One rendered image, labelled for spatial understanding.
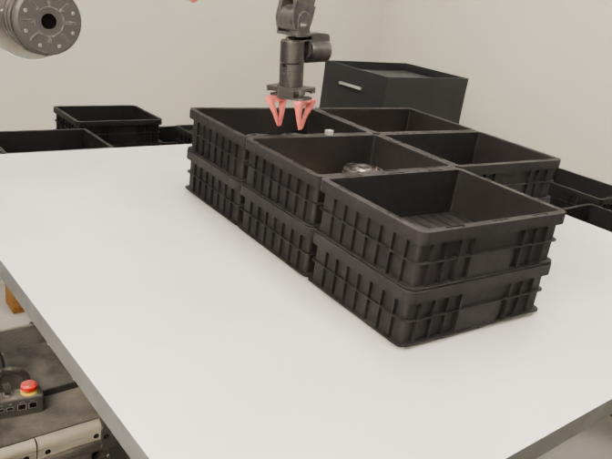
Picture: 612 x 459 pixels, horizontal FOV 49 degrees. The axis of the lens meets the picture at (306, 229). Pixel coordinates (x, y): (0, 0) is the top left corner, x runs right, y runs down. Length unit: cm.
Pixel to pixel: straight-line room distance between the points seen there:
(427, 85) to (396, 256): 230
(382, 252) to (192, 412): 44
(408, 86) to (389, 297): 220
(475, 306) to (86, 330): 70
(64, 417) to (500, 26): 435
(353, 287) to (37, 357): 98
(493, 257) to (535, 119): 390
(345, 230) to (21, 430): 90
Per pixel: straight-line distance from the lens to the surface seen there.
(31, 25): 155
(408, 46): 591
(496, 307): 135
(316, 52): 162
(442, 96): 352
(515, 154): 197
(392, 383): 112
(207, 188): 176
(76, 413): 176
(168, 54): 493
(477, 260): 124
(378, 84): 323
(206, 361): 110
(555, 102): 505
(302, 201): 138
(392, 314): 119
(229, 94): 524
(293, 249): 143
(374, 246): 121
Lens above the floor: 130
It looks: 21 degrees down
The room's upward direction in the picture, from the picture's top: 8 degrees clockwise
